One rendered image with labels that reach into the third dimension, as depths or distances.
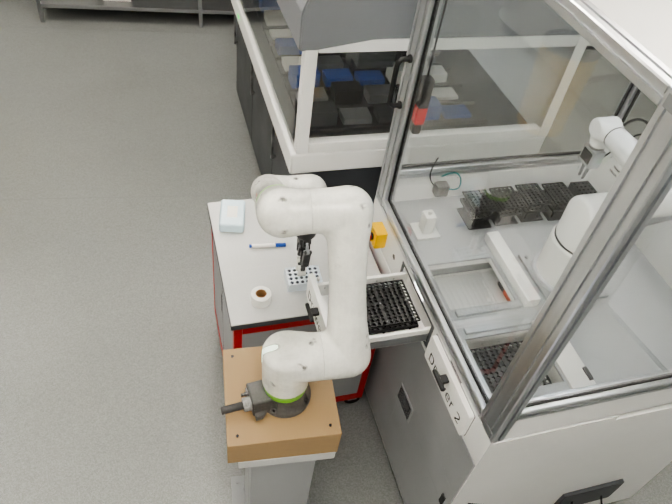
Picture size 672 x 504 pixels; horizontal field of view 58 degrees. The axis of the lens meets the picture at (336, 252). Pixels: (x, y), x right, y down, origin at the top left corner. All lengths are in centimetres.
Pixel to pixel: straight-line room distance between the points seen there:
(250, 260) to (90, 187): 173
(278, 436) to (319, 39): 134
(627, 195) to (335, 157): 160
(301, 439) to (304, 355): 27
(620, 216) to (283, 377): 89
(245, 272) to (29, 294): 138
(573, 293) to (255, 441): 92
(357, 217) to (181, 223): 216
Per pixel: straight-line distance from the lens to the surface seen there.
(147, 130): 422
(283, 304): 215
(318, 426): 178
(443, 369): 191
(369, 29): 231
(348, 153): 260
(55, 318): 319
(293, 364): 159
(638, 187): 117
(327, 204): 145
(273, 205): 144
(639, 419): 211
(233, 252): 231
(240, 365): 187
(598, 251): 126
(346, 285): 154
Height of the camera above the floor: 243
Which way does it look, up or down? 46 degrees down
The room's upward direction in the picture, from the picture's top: 10 degrees clockwise
